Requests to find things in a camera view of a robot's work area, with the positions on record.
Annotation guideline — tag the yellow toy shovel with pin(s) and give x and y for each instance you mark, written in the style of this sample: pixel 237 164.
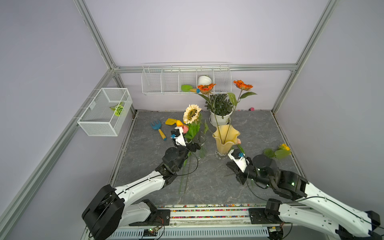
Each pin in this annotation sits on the yellow toy shovel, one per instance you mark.
pixel 171 122

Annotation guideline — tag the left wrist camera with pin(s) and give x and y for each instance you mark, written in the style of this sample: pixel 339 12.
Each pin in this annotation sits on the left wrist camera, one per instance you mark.
pixel 178 137

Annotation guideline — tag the small white wire basket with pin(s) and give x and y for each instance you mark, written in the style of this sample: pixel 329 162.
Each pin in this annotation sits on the small white wire basket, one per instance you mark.
pixel 98 120

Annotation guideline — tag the long white wire basket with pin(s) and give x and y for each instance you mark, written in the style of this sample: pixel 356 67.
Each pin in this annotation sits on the long white wire basket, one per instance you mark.
pixel 163 79

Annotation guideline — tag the cream gerbera flower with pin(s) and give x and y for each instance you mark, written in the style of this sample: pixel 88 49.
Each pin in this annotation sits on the cream gerbera flower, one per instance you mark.
pixel 193 113

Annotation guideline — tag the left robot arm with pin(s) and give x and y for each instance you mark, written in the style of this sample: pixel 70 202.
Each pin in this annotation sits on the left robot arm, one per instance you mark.
pixel 135 189

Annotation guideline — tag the blue toy rake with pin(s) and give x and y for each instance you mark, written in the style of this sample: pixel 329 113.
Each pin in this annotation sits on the blue toy rake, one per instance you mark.
pixel 156 125

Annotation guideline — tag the potted green plant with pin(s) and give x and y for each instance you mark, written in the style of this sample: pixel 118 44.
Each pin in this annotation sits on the potted green plant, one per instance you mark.
pixel 224 119

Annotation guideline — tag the orange gerbera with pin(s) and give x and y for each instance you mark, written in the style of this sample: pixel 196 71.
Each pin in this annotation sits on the orange gerbera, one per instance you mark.
pixel 206 88
pixel 245 91

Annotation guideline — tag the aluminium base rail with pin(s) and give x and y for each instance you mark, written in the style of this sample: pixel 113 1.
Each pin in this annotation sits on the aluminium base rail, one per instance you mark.
pixel 212 222

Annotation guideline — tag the clear glass vase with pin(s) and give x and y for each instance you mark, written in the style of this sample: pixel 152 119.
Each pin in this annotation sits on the clear glass vase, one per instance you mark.
pixel 200 139

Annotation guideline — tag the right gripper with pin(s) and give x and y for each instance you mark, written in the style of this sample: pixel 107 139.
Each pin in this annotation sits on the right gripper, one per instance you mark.
pixel 238 173

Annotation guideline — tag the green toy in basket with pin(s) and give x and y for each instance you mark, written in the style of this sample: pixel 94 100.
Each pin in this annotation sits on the green toy in basket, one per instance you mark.
pixel 118 109

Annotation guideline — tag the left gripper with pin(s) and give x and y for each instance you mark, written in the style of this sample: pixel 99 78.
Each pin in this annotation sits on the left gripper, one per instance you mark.
pixel 192 148

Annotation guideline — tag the yellow gerbera right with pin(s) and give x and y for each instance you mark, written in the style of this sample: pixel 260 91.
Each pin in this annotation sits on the yellow gerbera right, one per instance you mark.
pixel 280 153

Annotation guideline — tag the white empty pot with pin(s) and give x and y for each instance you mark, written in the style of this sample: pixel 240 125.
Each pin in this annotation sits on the white empty pot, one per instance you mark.
pixel 204 80

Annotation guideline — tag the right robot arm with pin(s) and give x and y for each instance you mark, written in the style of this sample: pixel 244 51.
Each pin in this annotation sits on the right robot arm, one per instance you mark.
pixel 306 205

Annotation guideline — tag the green toy shovel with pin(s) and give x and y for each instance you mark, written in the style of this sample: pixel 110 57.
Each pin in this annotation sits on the green toy shovel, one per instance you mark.
pixel 189 88

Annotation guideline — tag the yellow fluted vase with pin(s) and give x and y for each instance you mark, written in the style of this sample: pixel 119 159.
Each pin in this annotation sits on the yellow fluted vase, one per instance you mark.
pixel 226 137

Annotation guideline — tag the aluminium frame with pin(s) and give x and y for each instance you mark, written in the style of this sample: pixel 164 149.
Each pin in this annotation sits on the aluminium frame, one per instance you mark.
pixel 53 53

